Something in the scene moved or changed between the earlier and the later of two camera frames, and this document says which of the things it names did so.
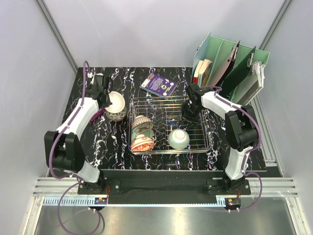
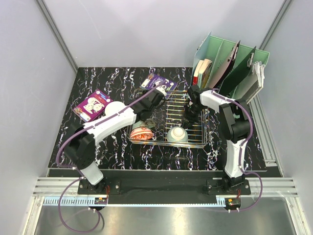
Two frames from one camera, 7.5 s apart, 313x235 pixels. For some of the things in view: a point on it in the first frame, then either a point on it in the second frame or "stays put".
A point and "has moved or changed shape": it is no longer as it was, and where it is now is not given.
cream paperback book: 203,72 stays put
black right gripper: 185,115 stays put
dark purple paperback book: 158,84 stays put
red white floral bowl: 141,144 -> 142,133
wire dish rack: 172,134 has moved or changed shape
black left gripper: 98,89 -> 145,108
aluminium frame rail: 264,186 stays put
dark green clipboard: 237,75 stays put
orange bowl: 118,101 has moved or changed shape
